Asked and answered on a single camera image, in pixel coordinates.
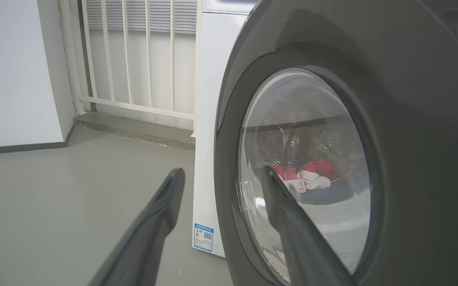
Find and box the white metal railing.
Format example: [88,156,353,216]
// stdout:
[57,0,204,137]

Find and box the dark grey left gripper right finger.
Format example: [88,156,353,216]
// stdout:
[262,166,357,286]

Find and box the red garment with white stripe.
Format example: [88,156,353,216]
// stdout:
[273,159,340,182]

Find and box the dark grey round glass door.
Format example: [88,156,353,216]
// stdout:
[213,0,458,286]

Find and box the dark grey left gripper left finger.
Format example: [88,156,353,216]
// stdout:
[88,168,186,286]

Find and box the perforated steel drum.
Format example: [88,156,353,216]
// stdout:
[258,119,363,187]

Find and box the blue energy label sticker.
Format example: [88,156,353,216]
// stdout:
[192,222,214,253]

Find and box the white louvered vent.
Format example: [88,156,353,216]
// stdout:
[85,0,198,34]

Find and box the white washing machine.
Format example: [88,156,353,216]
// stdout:
[191,0,259,259]

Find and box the grey concrete curb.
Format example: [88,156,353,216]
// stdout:
[74,112,196,151]

